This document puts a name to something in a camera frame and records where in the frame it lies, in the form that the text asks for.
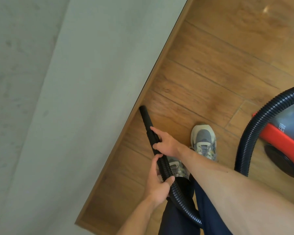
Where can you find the person's left hand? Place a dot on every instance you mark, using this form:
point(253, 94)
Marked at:
point(156, 190)

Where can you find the person's right hand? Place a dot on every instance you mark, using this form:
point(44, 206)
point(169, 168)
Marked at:
point(170, 145)

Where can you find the red vacuum cleaner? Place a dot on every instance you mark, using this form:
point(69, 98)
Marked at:
point(284, 141)

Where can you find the person's right forearm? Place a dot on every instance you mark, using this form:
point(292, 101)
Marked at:
point(247, 198)

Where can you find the person's left forearm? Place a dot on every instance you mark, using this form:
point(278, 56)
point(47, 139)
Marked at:
point(134, 220)

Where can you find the person's left grey shoe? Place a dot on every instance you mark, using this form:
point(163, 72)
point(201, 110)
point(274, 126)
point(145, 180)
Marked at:
point(177, 168)

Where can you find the person's grey shoe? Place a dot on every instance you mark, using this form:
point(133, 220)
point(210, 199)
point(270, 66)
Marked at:
point(177, 168)
point(203, 140)

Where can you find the person's dark trousers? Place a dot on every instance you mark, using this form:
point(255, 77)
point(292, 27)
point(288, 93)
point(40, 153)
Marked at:
point(176, 217)

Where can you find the person's right grey shoe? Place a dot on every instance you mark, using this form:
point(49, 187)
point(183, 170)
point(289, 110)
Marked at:
point(203, 140)

